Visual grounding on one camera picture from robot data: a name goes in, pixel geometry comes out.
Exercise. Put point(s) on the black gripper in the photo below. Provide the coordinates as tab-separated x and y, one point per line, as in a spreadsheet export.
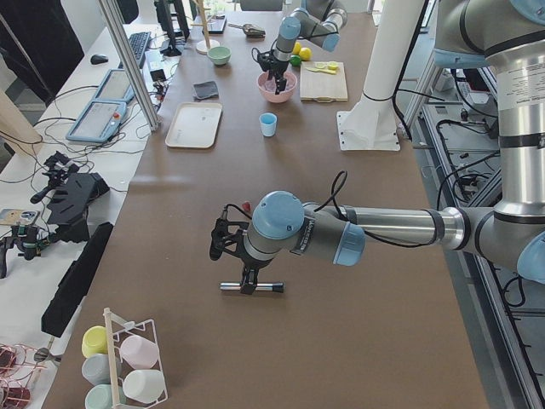
278	67
252	264

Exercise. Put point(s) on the metal muddler with black cap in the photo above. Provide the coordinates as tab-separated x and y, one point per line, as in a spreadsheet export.
272	287

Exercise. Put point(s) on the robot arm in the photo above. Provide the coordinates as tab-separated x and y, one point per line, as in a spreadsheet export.
316	21
507	35

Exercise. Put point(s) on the clear ice cubes pile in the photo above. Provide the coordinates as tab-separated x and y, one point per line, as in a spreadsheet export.
270	85

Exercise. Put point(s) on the light blue cup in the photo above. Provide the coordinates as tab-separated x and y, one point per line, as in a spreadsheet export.
268	123

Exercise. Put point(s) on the pink cup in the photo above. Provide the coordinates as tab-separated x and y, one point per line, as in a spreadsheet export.
139	352

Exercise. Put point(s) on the white cup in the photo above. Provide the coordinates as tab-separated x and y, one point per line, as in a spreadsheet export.
145	386

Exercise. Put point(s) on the yellow cup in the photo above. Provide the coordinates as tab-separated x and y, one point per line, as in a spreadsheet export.
94	341

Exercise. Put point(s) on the grey cup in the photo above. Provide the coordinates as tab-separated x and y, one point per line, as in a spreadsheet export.
96	369

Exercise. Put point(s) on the mint green cup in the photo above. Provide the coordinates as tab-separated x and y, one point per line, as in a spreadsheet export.
99	397

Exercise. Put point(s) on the pink bowl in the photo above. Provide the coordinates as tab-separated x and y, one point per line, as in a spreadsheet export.
282	97

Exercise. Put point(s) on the green lime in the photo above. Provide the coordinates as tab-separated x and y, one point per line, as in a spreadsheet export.
295	60

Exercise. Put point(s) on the wooden cutting board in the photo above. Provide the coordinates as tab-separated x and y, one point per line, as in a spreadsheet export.
321	87

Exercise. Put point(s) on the yellow plastic knife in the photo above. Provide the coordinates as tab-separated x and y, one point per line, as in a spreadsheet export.
320	70

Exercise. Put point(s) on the metal scoop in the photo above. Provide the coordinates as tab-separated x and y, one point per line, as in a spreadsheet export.
250	30

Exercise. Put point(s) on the green bowl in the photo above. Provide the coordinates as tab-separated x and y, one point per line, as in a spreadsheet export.
219	55

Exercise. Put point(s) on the grey folded cloth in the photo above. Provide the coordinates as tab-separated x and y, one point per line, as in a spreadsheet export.
205	90

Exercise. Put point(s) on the wooden stand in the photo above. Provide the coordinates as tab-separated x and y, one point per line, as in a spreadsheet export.
207	43

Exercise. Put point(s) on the cream rabbit tray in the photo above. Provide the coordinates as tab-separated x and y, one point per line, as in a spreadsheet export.
194	125

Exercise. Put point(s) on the black monitor stand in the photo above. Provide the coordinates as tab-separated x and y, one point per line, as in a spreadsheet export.
176	41

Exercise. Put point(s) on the black keyboard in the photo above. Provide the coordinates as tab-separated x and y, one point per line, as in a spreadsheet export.
139	42

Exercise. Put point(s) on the teach pendant tablet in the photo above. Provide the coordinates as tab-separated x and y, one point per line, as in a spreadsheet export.
99	121
115	86

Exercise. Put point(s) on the black long bar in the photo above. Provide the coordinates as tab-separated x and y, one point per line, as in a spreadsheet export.
75	283

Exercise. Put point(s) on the black computer mouse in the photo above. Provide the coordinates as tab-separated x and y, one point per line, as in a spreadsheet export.
98	59

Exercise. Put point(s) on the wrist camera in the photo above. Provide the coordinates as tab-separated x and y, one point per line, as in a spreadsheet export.
264	59
228	236

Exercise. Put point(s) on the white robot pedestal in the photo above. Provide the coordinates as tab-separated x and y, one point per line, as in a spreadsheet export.
371	123

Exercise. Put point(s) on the white wire cup rack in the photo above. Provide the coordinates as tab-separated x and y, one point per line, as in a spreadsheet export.
117	329

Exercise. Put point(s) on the aluminium frame post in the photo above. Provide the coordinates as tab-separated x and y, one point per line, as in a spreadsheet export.
114	23

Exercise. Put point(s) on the black bracket stand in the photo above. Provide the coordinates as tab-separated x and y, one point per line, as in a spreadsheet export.
69	206

